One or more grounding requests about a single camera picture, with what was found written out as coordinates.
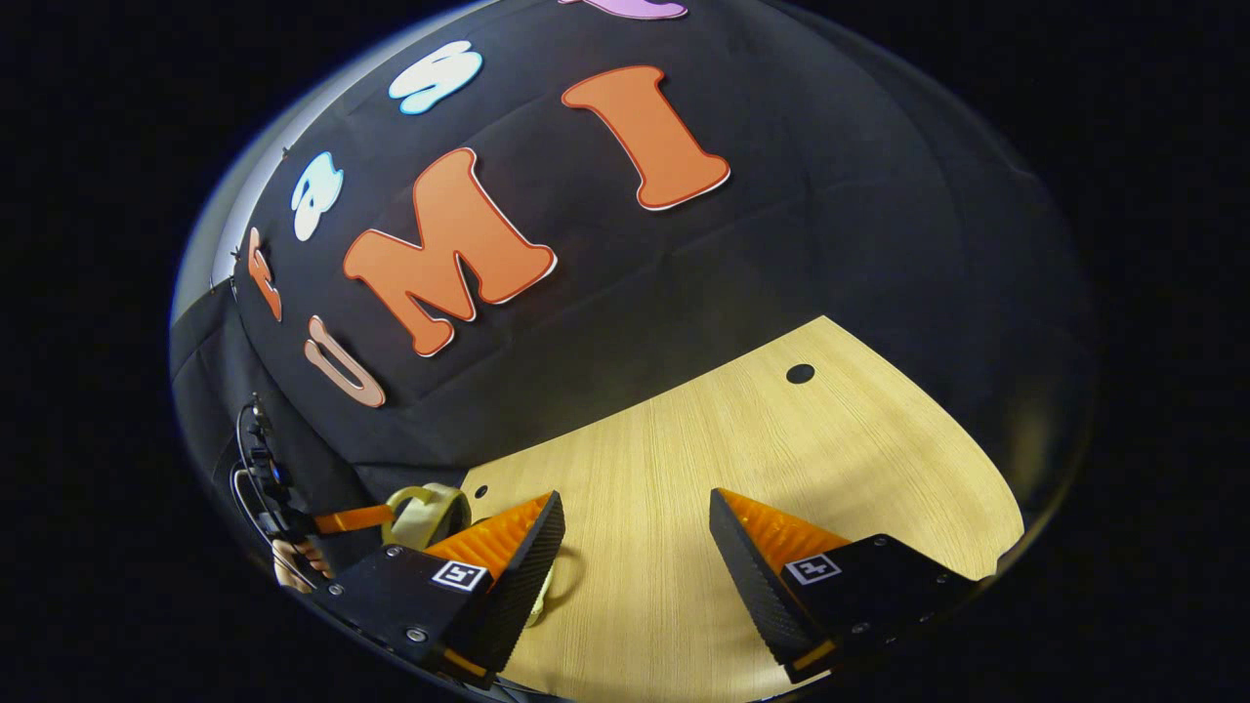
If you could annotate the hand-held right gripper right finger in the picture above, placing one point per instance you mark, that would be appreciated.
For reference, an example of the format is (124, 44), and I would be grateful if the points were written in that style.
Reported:
(747, 576)

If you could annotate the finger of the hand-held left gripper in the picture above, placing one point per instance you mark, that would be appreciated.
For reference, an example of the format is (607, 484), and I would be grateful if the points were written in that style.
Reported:
(352, 518)

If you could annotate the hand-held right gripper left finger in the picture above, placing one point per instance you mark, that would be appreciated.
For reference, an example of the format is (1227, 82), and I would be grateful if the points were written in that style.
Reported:
(522, 576)

